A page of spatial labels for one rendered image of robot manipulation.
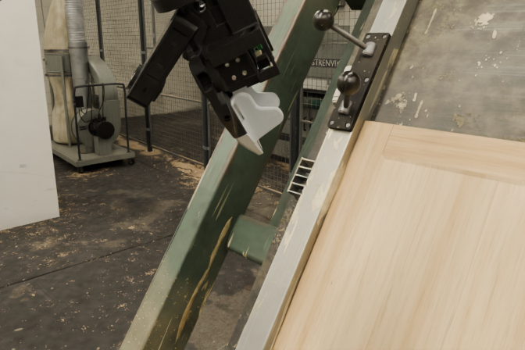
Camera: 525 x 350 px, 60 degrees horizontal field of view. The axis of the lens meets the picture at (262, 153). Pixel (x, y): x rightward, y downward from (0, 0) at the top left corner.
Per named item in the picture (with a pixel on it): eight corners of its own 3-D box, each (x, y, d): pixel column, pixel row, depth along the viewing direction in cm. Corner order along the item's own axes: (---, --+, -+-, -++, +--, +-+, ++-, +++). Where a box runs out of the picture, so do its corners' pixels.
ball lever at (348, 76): (331, 116, 81) (332, 84, 69) (339, 98, 82) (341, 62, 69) (351, 123, 81) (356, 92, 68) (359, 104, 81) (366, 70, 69)
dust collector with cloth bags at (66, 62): (41, 153, 610) (20, -21, 556) (94, 145, 654) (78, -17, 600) (77, 176, 509) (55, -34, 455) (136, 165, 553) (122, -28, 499)
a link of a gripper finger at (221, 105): (248, 141, 49) (209, 72, 44) (234, 146, 49) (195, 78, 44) (245, 119, 53) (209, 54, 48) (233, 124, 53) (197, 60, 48)
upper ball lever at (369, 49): (365, 65, 84) (305, 26, 81) (372, 48, 85) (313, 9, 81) (376, 59, 81) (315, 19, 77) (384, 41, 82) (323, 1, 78)
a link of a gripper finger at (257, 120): (300, 151, 52) (267, 84, 47) (252, 171, 53) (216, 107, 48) (296, 137, 54) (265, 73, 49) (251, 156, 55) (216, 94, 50)
